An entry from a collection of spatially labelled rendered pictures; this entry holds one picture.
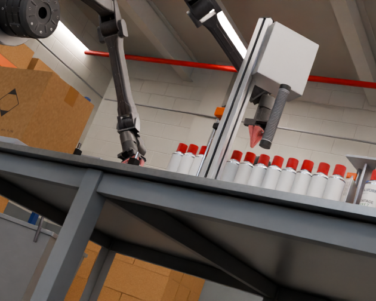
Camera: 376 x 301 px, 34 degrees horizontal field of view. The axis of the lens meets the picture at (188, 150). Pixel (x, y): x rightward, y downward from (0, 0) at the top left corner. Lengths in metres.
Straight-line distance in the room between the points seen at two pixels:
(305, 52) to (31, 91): 0.92
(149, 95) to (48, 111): 6.02
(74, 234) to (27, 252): 2.54
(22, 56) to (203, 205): 4.99
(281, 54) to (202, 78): 5.91
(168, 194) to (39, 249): 2.70
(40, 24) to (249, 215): 0.79
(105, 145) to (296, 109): 2.53
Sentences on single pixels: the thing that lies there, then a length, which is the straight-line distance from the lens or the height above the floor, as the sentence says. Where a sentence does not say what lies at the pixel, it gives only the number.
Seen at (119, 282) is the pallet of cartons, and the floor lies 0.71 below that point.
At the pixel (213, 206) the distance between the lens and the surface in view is 1.49.
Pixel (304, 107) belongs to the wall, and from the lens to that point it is 7.18.
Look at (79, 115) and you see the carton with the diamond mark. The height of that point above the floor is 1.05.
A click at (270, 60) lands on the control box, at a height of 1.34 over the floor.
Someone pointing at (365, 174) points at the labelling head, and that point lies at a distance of 1.95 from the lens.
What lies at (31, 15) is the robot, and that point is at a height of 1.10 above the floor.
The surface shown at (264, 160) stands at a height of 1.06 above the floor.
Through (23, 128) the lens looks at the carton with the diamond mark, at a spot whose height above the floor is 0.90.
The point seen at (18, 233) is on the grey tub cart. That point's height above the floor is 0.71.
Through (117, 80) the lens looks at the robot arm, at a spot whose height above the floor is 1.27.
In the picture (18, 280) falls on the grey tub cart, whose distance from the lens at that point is 4.25.
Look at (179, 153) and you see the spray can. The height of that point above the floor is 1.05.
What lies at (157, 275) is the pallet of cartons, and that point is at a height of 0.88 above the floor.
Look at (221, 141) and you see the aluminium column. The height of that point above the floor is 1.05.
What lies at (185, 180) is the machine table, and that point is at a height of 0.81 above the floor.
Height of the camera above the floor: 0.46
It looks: 16 degrees up
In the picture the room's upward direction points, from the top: 21 degrees clockwise
